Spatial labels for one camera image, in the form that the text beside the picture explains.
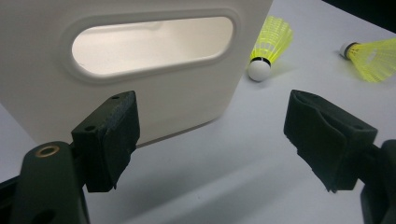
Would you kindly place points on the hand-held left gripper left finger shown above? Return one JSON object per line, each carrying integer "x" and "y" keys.
{"x": 106, "y": 143}

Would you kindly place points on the white plastic storage bin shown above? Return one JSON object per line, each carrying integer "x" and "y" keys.
{"x": 186, "y": 93}

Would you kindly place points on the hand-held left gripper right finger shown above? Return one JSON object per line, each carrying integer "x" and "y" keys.
{"x": 323, "y": 140}

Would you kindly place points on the yellow shuttlecock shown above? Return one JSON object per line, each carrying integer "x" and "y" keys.
{"x": 373, "y": 59}
{"x": 271, "y": 40}

